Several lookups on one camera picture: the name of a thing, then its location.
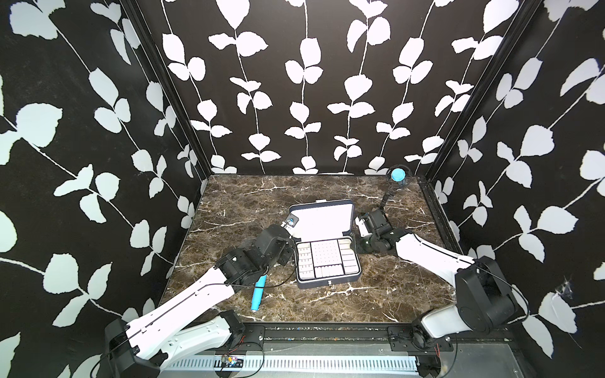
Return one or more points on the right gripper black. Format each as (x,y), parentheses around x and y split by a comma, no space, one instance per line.
(356,246)

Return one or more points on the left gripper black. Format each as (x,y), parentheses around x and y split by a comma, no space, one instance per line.
(288,251)

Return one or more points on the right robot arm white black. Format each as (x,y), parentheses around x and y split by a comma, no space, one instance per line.
(484,300)

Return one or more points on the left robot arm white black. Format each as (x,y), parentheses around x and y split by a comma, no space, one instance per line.
(148,345)

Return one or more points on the cyan marker pen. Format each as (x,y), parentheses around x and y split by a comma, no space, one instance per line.
(258,293)

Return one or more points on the black mini tripod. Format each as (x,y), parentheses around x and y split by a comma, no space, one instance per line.
(389,194)

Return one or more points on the cyan ball on tripod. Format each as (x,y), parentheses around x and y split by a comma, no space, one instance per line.
(398,175)

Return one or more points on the small circuit board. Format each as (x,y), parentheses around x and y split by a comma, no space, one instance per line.
(232,362)

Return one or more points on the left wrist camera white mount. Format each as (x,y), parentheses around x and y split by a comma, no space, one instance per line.
(289,224)

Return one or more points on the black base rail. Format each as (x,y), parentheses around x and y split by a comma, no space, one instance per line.
(397,336)

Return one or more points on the white perforated cable tray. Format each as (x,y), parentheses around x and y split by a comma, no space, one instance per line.
(391,365)

